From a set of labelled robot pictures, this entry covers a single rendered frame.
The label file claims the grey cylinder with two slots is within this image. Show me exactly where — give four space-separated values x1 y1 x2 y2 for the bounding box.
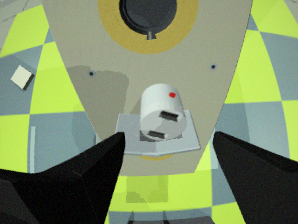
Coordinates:
141 83 188 140

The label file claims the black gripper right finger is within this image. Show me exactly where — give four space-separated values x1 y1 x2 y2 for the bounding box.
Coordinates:
212 132 298 224

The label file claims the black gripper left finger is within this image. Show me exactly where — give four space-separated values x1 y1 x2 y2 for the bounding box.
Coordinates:
0 131 125 224

